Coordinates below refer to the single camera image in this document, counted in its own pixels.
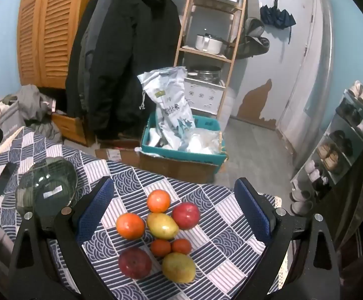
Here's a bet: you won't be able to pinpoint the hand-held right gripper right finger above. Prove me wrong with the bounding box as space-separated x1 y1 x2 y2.
234 177 344 300

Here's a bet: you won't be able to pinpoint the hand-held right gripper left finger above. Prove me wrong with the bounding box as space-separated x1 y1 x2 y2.
8 176 116 300

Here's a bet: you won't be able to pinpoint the large orange tomato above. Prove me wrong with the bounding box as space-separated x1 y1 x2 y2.
116 213 146 239
147 189 171 213

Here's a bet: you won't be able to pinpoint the clear glass plate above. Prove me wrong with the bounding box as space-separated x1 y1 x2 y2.
15 158 78 217

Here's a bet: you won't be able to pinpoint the red apple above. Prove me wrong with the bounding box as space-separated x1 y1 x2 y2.
172 202 201 230
118 247 152 280

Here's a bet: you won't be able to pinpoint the yellow green mango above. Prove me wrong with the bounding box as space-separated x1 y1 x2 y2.
162 252 196 283
147 212 180 239

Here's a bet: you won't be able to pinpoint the small orange tomato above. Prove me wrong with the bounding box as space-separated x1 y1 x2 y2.
150 239 172 257
172 238 191 255

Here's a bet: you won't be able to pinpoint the pile of grey clothes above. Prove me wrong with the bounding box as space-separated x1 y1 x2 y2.
0 84 64 160

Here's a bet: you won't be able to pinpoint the grey slippers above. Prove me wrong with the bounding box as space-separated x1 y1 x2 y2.
291 189 314 216

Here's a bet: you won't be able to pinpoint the blue white patterned tablecloth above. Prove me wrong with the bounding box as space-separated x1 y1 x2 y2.
0 126 286 300

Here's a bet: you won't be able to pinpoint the small labelled cardboard box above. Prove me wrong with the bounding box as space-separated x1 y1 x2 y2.
94 147 141 167

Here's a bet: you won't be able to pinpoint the wooden drawer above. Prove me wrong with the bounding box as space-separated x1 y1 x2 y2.
51 112 94 147

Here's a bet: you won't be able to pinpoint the clear plastic bag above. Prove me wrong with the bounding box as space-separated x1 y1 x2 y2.
184 129 224 155

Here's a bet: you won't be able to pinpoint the brown cardboard box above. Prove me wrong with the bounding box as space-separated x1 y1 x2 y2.
138 151 220 184

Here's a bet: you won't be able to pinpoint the teal cardboard box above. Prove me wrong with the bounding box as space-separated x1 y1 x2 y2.
140 111 227 165

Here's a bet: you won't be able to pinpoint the grey shoe rack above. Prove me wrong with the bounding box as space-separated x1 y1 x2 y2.
290 89 363 216

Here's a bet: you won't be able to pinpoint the group of shoes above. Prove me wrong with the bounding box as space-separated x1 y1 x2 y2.
303 80 363 191

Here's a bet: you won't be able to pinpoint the dark cloth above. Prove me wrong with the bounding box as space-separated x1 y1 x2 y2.
328 137 363 300

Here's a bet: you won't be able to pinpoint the wooden louvered wardrobe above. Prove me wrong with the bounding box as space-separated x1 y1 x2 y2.
16 0 113 89

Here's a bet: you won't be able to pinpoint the white patterned box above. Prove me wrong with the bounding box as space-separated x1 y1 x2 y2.
184 77 226 115

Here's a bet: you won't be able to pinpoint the white printed rice bag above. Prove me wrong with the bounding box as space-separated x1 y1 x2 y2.
137 66 197 151

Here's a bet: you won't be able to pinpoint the steel pot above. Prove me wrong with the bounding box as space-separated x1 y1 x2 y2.
188 65 222 82

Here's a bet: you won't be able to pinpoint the black hooded jacket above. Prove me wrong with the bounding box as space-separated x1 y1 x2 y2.
64 0 182 141

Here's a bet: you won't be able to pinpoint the white door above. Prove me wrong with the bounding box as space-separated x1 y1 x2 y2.
273 0 318 141

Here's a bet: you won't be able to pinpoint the wooden shelf rack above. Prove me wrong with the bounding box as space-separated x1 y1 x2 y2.
173 0 250 119

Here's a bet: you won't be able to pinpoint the grey hanging bag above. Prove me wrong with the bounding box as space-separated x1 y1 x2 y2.
236 18 271 60

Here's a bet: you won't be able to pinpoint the white cooking pot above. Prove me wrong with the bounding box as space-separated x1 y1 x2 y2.
195 33 232 54

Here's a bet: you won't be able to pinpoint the grey metal panel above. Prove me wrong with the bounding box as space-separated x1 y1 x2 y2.
289 0 335 176

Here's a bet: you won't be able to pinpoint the navy folded umbrella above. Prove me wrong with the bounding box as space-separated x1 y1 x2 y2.
260 4 297 45

